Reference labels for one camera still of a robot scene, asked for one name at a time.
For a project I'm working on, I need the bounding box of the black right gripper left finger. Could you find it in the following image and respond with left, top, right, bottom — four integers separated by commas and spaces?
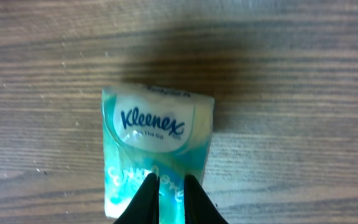
114, 173, 160, 224

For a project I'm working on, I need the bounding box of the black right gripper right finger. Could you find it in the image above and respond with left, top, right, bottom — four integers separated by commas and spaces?
184, 175, 228, 224

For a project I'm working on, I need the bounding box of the teal kleenex tissue pack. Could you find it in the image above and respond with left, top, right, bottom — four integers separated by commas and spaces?
101, 83, 214, 223

